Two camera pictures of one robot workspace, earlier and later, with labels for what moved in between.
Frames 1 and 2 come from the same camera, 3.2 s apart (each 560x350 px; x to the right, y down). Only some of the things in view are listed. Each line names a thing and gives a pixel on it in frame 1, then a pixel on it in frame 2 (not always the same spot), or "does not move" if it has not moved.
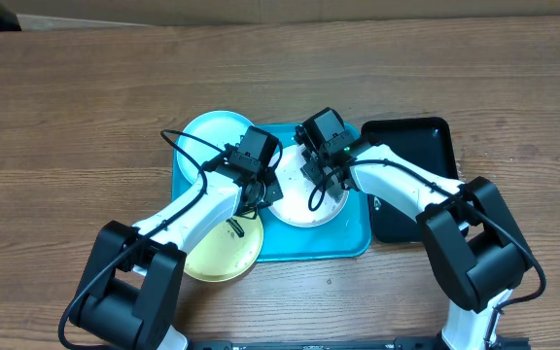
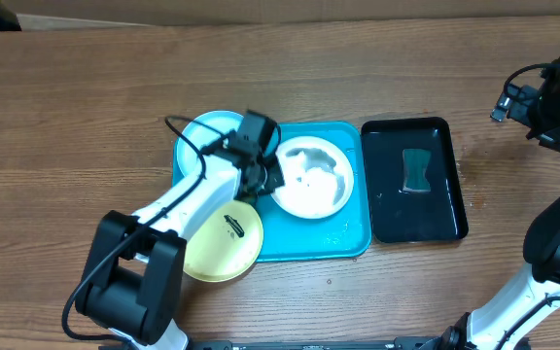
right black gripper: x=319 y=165 → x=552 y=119
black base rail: x=344 y=343 does not move
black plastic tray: x=427 y=140 does not move
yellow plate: x=222 y=254 does not move
